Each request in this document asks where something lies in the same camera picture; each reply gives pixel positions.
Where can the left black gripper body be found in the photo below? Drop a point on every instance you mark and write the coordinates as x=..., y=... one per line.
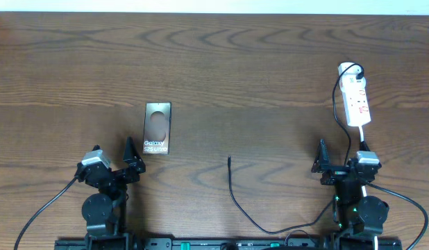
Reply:
x=122, y=181

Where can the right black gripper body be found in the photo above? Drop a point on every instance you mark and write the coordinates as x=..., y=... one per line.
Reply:
x=335, y=173

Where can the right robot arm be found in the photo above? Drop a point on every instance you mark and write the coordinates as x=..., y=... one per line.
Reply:
x=360, y=217

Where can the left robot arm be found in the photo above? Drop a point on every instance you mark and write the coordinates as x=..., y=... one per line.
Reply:
x=105, y=211

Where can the white power strip socket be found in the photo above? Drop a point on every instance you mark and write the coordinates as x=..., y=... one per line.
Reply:
x=352, y=84

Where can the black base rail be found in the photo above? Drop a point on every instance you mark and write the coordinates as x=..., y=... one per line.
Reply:
x=229, y=244

